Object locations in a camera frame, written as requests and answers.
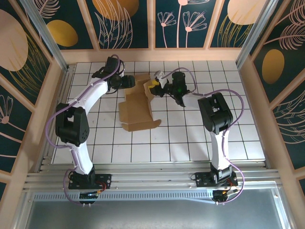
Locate aluminium side rail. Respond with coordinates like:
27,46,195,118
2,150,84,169
38,64,76,172
237,63,274,169

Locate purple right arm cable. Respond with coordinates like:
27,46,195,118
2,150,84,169
164,67,246,206

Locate teal panel feather gold oval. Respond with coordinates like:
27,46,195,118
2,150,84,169
33,0,100,51

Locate teal wall panel white flowers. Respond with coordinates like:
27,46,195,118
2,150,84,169
152,0,219,50

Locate aluminium corner post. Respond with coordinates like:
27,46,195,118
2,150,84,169
235,0,281,70
20,0,71,72

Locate teal panel single white flower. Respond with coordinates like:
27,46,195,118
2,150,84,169
0,71,36,175

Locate slotted grey cable duct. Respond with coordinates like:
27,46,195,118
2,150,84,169
32,192,216,203

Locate teal panel orange circle leaves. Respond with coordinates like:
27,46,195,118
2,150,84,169
84,0,153,51

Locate large teal panel gold oval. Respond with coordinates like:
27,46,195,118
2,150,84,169
249,0,305,104

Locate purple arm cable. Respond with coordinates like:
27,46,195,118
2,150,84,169
164,67,246,206
46,54,126,207

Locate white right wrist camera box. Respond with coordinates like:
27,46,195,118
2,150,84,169
154,70,170,89

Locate teal panel peach circle gold lines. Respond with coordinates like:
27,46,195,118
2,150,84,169
208,0,271,50

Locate teal panel white fern leaves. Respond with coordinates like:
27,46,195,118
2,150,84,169
269,78,305,171

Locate large teal panel peach circle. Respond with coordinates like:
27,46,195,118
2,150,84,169
0,2,53,105

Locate aluminium frame rails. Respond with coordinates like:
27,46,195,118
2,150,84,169
23,164,283,190

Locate brown cardboard box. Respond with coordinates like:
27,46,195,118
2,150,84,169
118,73,162,132

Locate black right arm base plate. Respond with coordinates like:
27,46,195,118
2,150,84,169
195,171,238,189

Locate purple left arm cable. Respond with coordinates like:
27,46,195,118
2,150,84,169
46,54,126,207

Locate grey metal sheet tray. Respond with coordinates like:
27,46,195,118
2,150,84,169
14,187,294,229

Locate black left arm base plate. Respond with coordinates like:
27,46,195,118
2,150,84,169
68,172,112,191

